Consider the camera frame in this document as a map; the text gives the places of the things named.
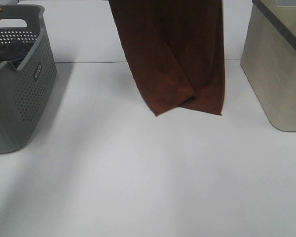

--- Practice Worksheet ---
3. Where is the brown towel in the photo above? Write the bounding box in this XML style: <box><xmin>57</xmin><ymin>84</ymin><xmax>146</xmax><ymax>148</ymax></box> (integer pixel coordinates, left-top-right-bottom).
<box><xmin>109</xmin><ymin>0</ymin><xmax>225</xmax><ymax>115</ymax></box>

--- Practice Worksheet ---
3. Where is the beige plastic basket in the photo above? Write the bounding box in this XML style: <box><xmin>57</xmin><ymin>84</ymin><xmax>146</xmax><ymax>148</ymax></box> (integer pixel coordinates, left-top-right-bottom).
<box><xmin>241</xmin><ymin>0</ymin><xmax>296</xmax><ymax>132</ymax></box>

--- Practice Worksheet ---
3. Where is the grey perforated laundry basket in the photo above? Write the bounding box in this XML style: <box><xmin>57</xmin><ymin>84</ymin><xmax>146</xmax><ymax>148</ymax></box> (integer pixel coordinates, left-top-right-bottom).
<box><xmin>0</xmin><ymin>4</ymin><xmax>57</xmax><ymax>154</ymax></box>

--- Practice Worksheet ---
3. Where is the dark grey towel in basket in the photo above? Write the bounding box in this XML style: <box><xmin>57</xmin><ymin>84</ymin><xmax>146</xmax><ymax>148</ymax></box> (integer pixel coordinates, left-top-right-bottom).
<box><xmin>0</xmin><ymin>39</ymin><xmax>34</xmax><ymax>68</ymax></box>

